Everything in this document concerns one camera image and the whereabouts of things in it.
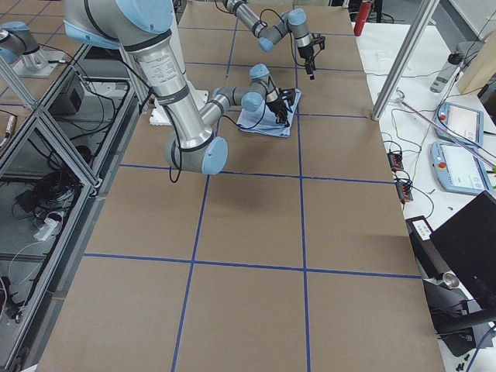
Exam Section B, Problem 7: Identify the lower teach pendant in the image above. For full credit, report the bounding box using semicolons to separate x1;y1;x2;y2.
430;141;492;195

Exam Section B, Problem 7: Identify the teach pendant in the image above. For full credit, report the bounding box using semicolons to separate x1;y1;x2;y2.
430;141;492;195
435;102;484;146

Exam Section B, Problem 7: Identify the upper teach pendant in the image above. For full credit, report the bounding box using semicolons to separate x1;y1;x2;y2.
435;102;484;146

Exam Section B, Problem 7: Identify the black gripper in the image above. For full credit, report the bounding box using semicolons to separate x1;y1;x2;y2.
267;98;290;127
296;41;315;80

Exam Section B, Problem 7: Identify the lower orange circuit board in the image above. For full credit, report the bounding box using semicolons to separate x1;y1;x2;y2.
395;180;413;204

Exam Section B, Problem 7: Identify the black box with white label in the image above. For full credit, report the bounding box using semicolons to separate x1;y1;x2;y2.
405;216;450;279

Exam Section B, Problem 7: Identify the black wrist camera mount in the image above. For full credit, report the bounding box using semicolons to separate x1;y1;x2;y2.
280;88;297;112
312;33;326;52

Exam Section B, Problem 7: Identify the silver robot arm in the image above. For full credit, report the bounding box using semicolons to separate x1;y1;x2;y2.
64;1;296;175
222;0;326;80

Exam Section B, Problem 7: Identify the aluminium side frame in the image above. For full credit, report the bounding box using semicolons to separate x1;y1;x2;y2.
1;35;141;371

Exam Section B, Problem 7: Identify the black monitor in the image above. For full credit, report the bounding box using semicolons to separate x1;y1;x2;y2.
430;191;495;309

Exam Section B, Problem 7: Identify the white pedestal column with base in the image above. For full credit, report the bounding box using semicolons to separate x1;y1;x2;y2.
148;0;208;128

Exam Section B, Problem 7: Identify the grey water bottle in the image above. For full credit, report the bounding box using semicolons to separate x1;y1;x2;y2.
429;51;464;93

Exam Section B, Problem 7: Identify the metal reacher grabber tool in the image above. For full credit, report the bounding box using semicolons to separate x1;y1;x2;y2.
395;88;495;171

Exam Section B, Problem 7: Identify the wooden block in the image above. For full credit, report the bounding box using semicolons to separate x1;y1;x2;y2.
457;31;495;94

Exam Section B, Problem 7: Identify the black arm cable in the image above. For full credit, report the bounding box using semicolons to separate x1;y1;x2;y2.
167;96;272;183
257;8;295;40

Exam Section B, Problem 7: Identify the aluminium frame post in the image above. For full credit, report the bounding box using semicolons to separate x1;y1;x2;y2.
371;0;439;121

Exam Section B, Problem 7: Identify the orange circuit board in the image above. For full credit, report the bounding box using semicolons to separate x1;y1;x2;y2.
395;180;413;204
387;152;404;171

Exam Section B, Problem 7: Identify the upper orange circuit board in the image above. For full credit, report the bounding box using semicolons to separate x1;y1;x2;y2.
387;152;404;171

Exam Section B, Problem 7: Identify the light blue t-shirt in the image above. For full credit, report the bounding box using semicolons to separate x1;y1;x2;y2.
236;88;301;138

